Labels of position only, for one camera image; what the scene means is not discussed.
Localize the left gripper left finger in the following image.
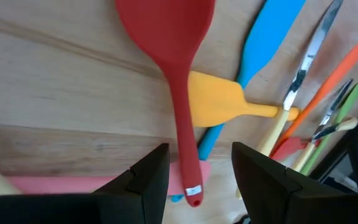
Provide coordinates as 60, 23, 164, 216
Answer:
0, 142, 170, 224

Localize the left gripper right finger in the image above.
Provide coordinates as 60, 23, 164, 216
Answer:
231, 142, 358, 224

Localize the pink silicone spatula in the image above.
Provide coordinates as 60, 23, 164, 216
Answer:
6, 160, 213, 197

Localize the yellow silicone spatula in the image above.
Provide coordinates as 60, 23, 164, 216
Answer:
187, 70, 300, 128

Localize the green silicone spatula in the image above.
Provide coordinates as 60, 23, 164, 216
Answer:
300, 81, 358, 176

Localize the orange silicone spatula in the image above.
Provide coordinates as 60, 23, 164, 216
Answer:
269, 39, 358, 157

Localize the red silicone spoon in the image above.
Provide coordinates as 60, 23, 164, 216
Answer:
115, 0, 216, 208

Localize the blue silicone spatula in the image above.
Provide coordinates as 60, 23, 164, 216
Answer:
170, 0, 307, 203

